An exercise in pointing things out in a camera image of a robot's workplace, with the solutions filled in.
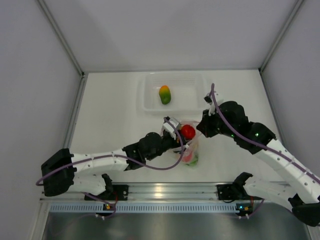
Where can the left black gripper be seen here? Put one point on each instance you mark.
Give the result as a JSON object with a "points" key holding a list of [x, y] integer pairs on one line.
{"points": [[175, 144]]}

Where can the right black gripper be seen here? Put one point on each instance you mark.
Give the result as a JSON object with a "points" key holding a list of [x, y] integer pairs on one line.
{"points": [[206, 124]]}

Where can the red fake apple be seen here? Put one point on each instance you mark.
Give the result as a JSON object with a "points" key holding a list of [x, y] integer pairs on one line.
{"points": [[188, 131]]}

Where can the clear zip top bag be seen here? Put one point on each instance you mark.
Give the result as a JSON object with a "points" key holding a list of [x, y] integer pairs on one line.
{"points": [[191, 145]]}

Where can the green fake avocado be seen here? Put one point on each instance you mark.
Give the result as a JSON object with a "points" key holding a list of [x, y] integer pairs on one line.
{"points": [[165, 95]]}

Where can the pink fake peach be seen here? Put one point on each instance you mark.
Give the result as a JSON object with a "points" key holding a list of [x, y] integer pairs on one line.
{"points": [[187, 159]]}

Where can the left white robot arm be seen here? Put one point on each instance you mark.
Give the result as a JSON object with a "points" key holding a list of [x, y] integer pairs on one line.
{"points": [[69, 172]]}

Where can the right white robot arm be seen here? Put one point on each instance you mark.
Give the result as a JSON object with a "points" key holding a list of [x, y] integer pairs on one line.
{"points": [[301, 194]]}

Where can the clear plastic perforated bin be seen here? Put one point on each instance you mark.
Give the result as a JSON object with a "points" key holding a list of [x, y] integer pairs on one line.
{"points": [[186, 89]]}

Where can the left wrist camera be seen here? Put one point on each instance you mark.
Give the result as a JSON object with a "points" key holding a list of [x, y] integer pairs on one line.
{"points": [[171, 125]]}

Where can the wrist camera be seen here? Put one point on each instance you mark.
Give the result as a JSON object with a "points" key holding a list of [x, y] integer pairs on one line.
{"points": [[171, 125], [213, 99]]}

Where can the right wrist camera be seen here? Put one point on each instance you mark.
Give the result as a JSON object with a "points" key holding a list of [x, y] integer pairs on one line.
{"points": [[213, 99]]}

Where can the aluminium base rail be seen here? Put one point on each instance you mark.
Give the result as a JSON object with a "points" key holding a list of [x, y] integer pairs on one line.
{"points": [[147, 192]]}

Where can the white slotted cable duct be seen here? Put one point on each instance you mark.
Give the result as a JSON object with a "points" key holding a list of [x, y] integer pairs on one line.
{"points": [[130, 207]]}

